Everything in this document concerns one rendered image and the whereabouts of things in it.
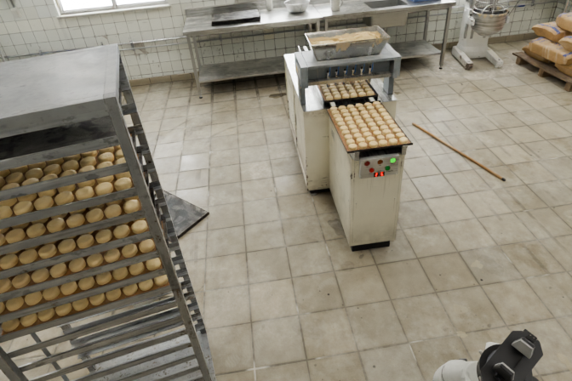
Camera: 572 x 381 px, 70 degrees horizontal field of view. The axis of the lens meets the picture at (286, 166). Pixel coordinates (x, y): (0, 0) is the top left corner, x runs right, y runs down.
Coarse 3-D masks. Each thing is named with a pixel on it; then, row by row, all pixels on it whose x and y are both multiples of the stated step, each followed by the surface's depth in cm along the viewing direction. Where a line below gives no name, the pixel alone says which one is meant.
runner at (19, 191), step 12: (108, 168) 116; (120, 168) 117; (48, 180) 112; (60, 180) 113; (72, 180) 114; (84, 180) 115; (0, 192) 109; (12, 192) 110; (24, 192) 111; (36, 192) 112
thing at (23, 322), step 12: (120, 288) 151; (132, 288) 148; (144, 288) 148; (156, 288) 149; (84, 300) 145; (96, 300) 144; (108, 300) 147; (48, 312) 142; (60, 312) 142; (72, 312) 143; (12, 324) 139; (24, 324) 139; (36, 324) 140
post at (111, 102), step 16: (112, 96) 103; (112, 112) 105; (128, 144) 110; (128, 160) 113; (144, 192) 120; (144, 208) 123; (160, 240) 131; (160, 256) 135; (176, 288) 145; (192, 336) 161; (208, 368) 179
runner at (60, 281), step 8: (136, 256) 135; (144, 256) 136; (152, 256) 137; (112, 264) 134; (120, 264) 135; (128, 264) 136; (80, 272) 131; (88, 272) 132; (96, 272) 133; (104, 272) 134; (56, 280) 130; (64, 280) 131; (72, 280) 132; (24, 288) 128; (32, 288) 129; (40, 288) 130; (0, 296) 126; (8, 296) 127; (16, 296) 128
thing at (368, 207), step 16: (336, 144) 287; (336, 160) 295; (352, 160) 247; (400, 160) 251; (336, 176) 303; (352, 176) 254; (384, 176) 256; (400, 176) 258; (336, 192) 312; (352, 192) 261; (368, 192) 262; (384, 192) 264; (400, 192) 266; (336, 208) 322; (352, 208) 269; (368, 208) 270; (384, 208) 272; (352, 224) 276; (368, 224) 278; (384, 224) 280; (352, 240) 285; (368, 240) 287; (384, 240) 289
